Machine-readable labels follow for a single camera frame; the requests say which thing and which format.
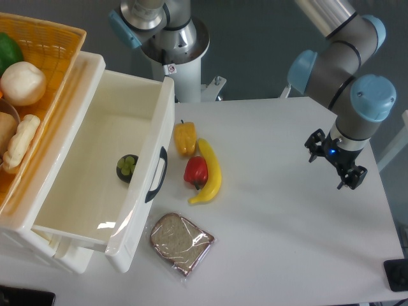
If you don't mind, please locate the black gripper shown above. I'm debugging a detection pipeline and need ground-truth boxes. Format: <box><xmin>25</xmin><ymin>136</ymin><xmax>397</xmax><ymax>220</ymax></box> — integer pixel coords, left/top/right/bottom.
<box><xmin>305</xmin><ymin>127</ymin><xmax>368</xmax><ymax>190</ymax></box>

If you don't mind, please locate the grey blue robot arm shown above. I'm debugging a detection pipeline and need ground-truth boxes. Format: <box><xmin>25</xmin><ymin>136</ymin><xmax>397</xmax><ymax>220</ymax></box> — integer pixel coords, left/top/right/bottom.
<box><xmin>287</xmin><ymin>1</ymin><xmax>397</xmax><ymax>189</ymax></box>

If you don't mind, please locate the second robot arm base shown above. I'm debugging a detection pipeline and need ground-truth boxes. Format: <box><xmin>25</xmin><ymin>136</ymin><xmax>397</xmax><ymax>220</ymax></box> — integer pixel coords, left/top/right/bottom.
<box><xmin>108</xmin><ymin>0</ymin><xmax>210</xmax><ymax>65</ymax></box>

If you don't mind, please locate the white top drawer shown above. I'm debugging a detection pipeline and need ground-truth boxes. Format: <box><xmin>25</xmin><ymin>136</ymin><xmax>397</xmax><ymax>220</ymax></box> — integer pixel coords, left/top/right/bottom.
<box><xmin>34</xmin><ymin>71</ymin><xmax>175</xmax><ymax>273</ymax></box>

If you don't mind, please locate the white plastic drawer cabinet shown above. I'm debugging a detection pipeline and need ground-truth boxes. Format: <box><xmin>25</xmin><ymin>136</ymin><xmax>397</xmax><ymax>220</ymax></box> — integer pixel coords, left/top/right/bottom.
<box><xmin>1</xmin><ymin>52</ymin><xmax>106</xmax><ymax>273</ymax></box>

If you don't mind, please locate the yellow banana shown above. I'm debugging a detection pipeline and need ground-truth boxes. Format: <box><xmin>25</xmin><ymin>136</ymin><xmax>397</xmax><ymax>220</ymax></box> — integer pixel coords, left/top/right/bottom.
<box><xmin>188</xmin><ymin>138</ymin><xmax>222</xmax><ymax>205</ymax></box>

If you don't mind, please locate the black device at right edge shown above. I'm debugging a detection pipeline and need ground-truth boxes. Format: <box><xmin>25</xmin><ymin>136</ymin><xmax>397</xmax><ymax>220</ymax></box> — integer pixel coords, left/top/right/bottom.
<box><xmin>383</xmin><ymin>259</ymin><xmax>407</xmax><ymax>292</ymax></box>

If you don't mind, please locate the red bell pepper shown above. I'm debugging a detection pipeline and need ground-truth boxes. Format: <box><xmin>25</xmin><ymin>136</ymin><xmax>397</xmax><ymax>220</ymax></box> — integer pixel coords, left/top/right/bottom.
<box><xmin>184</xmin><ymin>156</ymin><xmax>208</xmax><ymax>190</ymax></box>

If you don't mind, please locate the yellow bell pepper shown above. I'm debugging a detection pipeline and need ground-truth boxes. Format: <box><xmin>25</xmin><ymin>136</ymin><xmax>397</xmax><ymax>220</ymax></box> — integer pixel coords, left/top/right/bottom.
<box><xmin>173</xmin><ymin>120</ymin><xmax>197</xmax><ymax>156</ymax></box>

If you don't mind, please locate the wrapped bread slice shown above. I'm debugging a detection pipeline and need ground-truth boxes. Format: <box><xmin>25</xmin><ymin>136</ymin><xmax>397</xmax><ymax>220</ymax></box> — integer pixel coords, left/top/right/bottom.
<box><xmin>146</xmin><ymin>212</ymin><xmax>217</xmax><ymax>283</ymax></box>

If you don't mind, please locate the orange plastic basket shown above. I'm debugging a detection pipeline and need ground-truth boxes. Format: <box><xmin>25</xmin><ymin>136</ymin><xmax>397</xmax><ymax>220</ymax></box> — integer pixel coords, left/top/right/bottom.
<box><xmin>1</xmin><ymin>13</ymin><xmax>86</xmax><ymax>209</ymax></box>

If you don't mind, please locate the long pale bread roll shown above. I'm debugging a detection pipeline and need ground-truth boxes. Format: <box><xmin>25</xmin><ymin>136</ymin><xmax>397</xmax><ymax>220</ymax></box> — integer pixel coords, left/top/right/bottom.
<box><xmin>3</xmin><ymin>114</ymin><xmax>41</xmax><ymax>174</ymax></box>

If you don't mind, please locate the round white bun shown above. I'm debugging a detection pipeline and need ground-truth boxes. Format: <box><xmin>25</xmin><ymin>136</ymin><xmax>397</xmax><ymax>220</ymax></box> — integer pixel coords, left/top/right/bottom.
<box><xmin>1</xmin><ymin>61</ymin><xmax>47</xmax><ymax>106</ymax></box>

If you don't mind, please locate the green pepper in basket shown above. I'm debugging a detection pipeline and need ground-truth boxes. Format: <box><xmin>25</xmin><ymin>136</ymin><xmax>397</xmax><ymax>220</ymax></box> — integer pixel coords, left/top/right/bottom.
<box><xmin>0</xmin><ymin>33</ymin><xmax>24</xmax><ymax>76</ymax></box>

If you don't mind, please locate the black object bottom left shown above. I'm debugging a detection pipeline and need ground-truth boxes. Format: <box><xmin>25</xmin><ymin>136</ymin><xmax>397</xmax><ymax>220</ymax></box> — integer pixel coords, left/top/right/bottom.
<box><xmin>1</xmin><ymin>286</ymin><xmax>55</xmax><ymax>306</ymax></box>

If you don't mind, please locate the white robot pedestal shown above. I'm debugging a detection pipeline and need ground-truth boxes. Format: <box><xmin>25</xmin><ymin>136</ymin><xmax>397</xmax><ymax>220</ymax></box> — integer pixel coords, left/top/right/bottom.
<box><xmin>150</xmin><ymin>59</ymin><xmax>227</xmax><ymax>103</ymax></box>

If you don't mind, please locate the dark blue drawer handle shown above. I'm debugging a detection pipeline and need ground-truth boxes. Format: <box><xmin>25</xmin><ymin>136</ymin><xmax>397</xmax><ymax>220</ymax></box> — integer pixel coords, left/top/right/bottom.
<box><xmin>145</xmin><ymin>147</ymin><xmax>168</xmax><ymax>203</ymax></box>

